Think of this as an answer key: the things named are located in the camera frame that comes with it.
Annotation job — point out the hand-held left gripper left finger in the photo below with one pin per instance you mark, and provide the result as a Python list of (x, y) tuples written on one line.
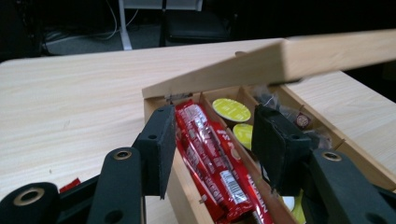
[(157, 149)]

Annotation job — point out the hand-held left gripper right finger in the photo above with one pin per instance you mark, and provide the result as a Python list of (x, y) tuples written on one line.
[(280, 149)]

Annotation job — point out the red stick packet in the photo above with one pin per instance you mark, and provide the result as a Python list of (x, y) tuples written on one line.
[(70, 185), (199, 183), (249, 186), (208, 149)]

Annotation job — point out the wooden tea box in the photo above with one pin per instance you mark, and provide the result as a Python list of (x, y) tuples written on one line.
[(311, 56)]

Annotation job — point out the dark tea bag clear wrap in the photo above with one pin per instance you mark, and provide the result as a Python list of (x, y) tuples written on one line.
[(300, 119), (320, 140), (267, 96)]

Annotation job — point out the yellow-lidded capsule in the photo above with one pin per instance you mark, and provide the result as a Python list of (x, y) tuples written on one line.
[(231, 109), (244, 135), (297, 207)]

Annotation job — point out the white metal desk frame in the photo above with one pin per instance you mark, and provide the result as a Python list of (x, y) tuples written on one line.
[(124, 28)]

